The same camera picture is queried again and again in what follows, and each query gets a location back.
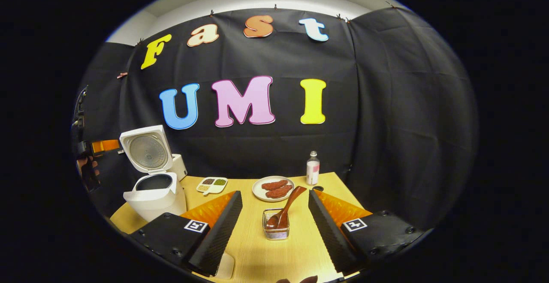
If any white round plate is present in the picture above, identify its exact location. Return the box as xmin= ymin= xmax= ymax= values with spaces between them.
xmin=252 ymin=176 xmax=295 ymax=202

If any white square container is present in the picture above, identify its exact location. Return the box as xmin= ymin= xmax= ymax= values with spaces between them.
xmin=214 ymin=252 xmax=235 ymax=280

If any metal wire chopstick holder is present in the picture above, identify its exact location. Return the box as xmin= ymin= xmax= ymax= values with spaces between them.
xmin=262 ymin=208 xmax=290 ymax=241

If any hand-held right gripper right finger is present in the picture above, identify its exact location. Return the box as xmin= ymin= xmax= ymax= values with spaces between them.
xmin=308 ymin=189 xmax=429 ymax=275

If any white divided grain dish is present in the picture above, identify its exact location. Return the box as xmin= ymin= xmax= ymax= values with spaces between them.
xmin=196 ymin=177 xmax=228 ymax=196

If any black backdrop cloth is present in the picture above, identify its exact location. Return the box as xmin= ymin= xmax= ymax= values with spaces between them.
xmin=71 ymin=6 xmax=480 ymax=232

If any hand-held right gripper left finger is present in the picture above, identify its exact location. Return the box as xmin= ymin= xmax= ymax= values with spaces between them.
xmin=129 ymin=190 xmax=243 ymax=277

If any white rice cooker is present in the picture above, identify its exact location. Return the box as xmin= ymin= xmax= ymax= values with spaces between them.
xmin=119 ymin=124 xmax=188 ymax=223

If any clear bottle with pink label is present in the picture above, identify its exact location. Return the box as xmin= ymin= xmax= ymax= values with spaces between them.
xmin=306 ymin=151 xmax=320 ymax=186

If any brown wooden spoon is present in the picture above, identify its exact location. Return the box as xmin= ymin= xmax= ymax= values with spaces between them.
xmin=266 ymin=186 xmax=308 ymax=229

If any white toaster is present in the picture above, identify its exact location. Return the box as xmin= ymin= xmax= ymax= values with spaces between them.
xmin=172 ymin=154 xmax=188 ymax=181

